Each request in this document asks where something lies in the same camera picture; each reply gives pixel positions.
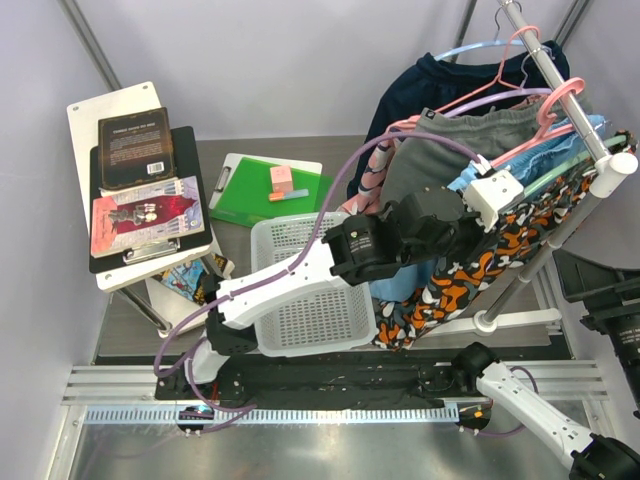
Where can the black clipboard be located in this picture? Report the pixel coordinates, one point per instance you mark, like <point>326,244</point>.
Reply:
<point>187,164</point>

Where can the light blue shorts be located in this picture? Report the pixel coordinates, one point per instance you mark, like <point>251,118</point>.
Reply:
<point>423,163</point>

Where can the green plastic hanger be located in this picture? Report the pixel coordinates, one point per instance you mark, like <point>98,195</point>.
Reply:
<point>621,138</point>

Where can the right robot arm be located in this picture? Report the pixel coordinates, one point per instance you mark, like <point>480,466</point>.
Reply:
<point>585,454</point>

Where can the pink cube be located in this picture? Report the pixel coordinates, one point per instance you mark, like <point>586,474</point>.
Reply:
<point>281,179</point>

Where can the purple hanger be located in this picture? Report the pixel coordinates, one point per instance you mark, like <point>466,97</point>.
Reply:
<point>471,100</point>

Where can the blue comic book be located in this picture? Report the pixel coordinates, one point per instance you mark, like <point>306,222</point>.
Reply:
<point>186,279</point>

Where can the light blue hanger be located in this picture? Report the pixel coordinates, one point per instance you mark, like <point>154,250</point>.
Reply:
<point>453,54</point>

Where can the orange blue eraser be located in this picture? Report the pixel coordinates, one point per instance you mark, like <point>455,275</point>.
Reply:
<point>282,196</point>

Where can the white clothes rack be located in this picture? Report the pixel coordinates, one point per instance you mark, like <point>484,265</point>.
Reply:
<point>487,313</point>

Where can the white plastic basket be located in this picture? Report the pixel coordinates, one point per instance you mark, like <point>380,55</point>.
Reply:
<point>326,320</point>

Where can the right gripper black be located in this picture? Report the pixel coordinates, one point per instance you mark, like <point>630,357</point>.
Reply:
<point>601,290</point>

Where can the green folder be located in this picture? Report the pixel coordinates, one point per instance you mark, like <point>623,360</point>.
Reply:
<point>245,199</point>

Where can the thin pink hanger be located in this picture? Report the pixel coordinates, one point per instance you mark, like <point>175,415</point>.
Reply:
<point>495,70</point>

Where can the perforated cable duct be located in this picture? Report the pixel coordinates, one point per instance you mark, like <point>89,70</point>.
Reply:
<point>165,414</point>

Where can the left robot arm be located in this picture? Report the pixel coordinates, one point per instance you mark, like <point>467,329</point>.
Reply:
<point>424,226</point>

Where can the dark brown book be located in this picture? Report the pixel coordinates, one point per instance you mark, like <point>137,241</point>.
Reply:
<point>135,149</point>

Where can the red pink comic book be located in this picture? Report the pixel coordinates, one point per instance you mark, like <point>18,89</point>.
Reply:
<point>144,215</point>

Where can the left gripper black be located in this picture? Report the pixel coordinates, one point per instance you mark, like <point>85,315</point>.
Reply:
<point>480,241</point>

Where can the orange camouflage shorts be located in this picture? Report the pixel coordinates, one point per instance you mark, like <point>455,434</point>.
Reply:
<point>420,298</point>

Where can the pink plastic hanger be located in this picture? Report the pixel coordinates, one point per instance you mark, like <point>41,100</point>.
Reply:
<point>546,119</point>

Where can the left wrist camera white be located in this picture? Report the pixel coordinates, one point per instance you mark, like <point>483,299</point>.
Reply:
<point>489,196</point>

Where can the navy blue shorts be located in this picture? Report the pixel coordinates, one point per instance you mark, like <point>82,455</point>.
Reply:
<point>415,95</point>

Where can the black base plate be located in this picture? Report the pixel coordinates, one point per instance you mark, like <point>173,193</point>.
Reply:
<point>359,380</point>

